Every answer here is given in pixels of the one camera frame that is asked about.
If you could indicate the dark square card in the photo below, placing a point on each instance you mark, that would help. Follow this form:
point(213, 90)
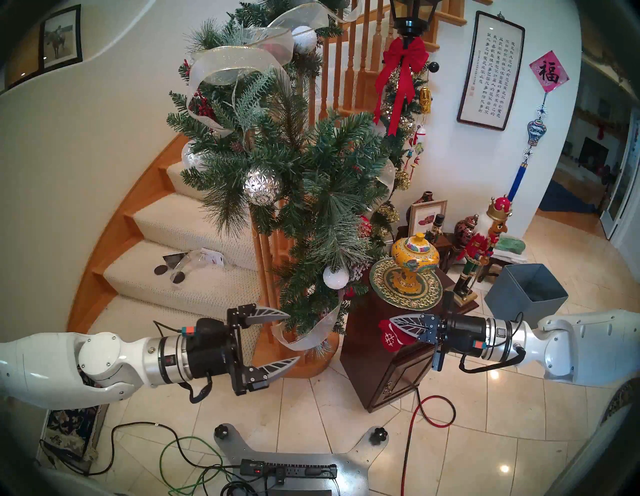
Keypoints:
point(175, 258)

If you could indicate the framed Chinese calligraphy scroll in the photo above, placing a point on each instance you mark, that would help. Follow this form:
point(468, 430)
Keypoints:
point(492, 70)

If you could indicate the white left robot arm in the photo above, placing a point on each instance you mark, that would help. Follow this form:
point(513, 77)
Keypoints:
point(100, 360)

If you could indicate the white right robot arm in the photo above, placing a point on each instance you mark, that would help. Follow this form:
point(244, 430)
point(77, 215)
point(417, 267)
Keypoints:
point(590, 345)

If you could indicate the sheer white gold-edged ribbon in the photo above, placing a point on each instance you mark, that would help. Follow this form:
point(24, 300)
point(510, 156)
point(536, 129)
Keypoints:
point(235, 60)

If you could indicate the dark framed picture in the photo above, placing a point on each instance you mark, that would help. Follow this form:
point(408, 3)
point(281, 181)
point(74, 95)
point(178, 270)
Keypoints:
point(22, 62)

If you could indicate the dark ceramic vase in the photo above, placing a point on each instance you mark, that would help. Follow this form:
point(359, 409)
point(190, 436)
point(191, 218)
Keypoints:
point(428, 196)

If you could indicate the black power strip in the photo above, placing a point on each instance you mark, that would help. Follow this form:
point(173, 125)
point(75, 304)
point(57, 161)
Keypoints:
point(295, 470)

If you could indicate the clear plastic packaging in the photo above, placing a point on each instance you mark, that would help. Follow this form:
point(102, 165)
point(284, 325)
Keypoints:
point(200, 260)

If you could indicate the blue vase tassel hanging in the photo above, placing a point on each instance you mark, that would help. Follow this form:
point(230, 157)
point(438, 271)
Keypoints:
point(536, 131)

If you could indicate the red velvet bow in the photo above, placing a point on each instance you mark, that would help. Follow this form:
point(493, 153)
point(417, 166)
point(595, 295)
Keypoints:
point(400, 55)

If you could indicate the clear glass ball ornament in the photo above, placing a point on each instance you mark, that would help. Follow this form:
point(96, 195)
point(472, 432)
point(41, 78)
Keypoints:
point(190, 159)

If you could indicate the grey blue square bin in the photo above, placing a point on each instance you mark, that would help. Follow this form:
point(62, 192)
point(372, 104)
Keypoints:
point(520, 300)

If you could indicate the yellow porcelain lidded urn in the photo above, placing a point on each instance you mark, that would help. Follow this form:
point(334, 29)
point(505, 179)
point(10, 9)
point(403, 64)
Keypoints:
point(415, 260)

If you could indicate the gold bell ornament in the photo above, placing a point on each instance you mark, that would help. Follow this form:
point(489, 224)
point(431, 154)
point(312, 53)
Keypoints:
point(425, 100)

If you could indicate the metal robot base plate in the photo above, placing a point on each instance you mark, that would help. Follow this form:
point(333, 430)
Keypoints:
point(350, 470)

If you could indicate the framed horse photo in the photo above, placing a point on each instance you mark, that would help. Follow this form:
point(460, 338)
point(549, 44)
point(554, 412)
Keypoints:
point(60, 40)

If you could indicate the white glitter ball ornament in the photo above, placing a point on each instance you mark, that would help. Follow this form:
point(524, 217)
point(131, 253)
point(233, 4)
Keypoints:
point(335, 278)
point(304, 39)

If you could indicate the red diamond Fu paper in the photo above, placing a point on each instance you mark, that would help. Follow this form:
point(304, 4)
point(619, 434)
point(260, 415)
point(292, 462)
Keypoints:
point(549, 71)

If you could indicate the small framed picture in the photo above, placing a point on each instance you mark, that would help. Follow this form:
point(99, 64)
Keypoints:
point(425, 215)

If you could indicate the tall red nutcracker figure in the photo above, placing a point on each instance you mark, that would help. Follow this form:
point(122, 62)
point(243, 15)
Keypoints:
point(480, 247)

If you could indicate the small black-hat nutcracker figure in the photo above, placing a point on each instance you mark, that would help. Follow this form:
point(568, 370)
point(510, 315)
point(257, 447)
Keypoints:
point(436, 227)

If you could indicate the blue room rug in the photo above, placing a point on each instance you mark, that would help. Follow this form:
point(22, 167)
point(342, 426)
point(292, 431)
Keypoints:
point(560, 200)

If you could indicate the black star knob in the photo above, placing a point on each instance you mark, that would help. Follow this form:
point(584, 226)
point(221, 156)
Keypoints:
point(222, 431)
point(379, 435)

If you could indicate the green pine garland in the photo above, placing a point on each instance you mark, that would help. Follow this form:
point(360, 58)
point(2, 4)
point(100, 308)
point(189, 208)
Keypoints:
point(320, 165)

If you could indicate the green jade carving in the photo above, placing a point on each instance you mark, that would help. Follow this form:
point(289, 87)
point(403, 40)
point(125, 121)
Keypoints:
point(511, 245)

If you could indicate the green gold decorative plate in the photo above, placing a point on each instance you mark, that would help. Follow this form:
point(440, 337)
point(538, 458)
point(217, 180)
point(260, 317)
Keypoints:
point(385, 285)

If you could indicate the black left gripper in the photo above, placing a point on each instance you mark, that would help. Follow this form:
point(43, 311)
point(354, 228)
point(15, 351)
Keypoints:
point(212, 350)

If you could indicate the silver faceted ball ornament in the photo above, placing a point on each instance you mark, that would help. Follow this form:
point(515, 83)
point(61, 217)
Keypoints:
point(262, 186)

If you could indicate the carpeted wooden staircase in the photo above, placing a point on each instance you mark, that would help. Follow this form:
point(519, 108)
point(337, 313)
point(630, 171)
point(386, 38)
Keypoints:
point(190, 225)

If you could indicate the dark wooden cabinet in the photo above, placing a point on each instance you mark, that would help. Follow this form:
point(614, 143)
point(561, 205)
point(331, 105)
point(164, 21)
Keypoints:
point(390, 385)

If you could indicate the white glass door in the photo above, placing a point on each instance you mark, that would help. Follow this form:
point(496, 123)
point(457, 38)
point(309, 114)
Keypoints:
point(622, 190)

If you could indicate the dark red cloisonne jar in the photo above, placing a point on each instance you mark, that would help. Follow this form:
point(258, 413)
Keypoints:
point(466, 230)

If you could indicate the wooden stair balustrade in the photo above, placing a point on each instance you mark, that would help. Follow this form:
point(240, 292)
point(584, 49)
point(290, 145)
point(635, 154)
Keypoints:
point(350, 60)

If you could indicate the dark oval disc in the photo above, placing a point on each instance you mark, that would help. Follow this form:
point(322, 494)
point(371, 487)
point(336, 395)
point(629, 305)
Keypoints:
point(160, 270)
point(178, 278)

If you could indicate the black lantern lamp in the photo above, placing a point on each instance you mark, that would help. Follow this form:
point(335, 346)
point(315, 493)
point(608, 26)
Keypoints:
point(412, 12)

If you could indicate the red berry sprig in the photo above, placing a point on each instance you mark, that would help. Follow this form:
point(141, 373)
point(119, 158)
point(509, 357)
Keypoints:
point(202, 107)

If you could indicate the black fireplace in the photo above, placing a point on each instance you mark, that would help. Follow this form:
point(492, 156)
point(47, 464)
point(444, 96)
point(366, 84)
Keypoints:
point(594, 152)

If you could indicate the red mini stocking ornament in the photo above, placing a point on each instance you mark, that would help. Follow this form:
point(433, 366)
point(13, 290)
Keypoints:
point(392, 340)

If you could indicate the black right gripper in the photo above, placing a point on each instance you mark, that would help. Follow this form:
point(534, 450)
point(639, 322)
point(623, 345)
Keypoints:
point(465, 335)

